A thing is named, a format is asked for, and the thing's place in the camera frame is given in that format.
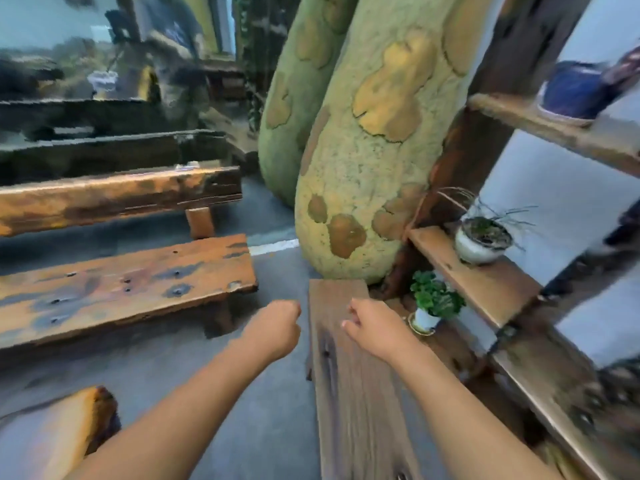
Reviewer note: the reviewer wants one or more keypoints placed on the person's right hand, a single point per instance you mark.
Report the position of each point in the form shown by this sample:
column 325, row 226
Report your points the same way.
column 382, row 329

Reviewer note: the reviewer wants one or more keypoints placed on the person's left hand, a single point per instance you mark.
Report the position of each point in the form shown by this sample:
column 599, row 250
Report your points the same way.
column 272, row 330

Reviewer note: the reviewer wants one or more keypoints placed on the person's right fingers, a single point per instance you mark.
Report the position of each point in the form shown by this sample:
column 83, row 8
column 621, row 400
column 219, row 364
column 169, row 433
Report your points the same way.
column 353, row 317

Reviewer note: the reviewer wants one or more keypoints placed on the person's left forearm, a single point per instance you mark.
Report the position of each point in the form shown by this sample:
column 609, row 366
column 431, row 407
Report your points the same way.
column 180, row 419

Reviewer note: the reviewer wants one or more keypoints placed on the person's right forearm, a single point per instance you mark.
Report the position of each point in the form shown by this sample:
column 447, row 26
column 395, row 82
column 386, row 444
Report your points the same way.
column 465, row 419

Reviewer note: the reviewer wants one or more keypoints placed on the grey wooden plank bench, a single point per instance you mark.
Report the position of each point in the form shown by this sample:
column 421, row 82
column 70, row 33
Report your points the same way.
column 357, row 384

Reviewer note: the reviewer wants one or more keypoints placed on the white pot with leafy plant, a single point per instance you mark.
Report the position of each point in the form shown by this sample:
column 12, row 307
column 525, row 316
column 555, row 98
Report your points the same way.
column 434, row 302

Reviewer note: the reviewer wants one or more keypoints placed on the white pot with thin grass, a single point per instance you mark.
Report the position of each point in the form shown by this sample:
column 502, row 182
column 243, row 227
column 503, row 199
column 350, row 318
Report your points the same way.
column 480, row 239

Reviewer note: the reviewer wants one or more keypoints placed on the dark wooden plant shelf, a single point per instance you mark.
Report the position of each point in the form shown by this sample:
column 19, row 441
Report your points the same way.
column 520, row 294

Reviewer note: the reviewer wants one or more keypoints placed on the large mottled tree trunk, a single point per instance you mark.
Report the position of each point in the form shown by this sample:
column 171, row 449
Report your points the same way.
column 380, row 144

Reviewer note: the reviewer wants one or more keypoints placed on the slim mottled tree trunk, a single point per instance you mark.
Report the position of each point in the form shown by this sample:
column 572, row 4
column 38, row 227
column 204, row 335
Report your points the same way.
column 300, row 94

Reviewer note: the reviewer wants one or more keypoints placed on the low orange wooden bench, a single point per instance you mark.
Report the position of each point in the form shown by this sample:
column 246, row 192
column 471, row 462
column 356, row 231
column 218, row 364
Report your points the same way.
column 120, row 289

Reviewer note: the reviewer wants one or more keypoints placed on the long orange wooden bench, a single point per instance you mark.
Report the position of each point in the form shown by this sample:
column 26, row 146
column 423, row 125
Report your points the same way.
column 115, row 197

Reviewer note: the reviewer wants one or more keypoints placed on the dark wooden aquarium stand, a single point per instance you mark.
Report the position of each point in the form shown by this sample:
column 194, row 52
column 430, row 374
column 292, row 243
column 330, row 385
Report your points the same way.
column 110, row 139

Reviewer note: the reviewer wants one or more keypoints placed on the blue ceramic pot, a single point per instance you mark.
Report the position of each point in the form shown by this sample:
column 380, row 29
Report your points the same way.
column 575, row 89

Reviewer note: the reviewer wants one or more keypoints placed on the orange wooden log piece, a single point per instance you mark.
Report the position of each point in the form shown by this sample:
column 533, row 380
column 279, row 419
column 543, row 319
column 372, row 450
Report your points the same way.
column 55, row 434

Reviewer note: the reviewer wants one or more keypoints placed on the large glass aquarium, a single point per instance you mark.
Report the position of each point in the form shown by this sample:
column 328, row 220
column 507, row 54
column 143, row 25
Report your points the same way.
column 110, row 49

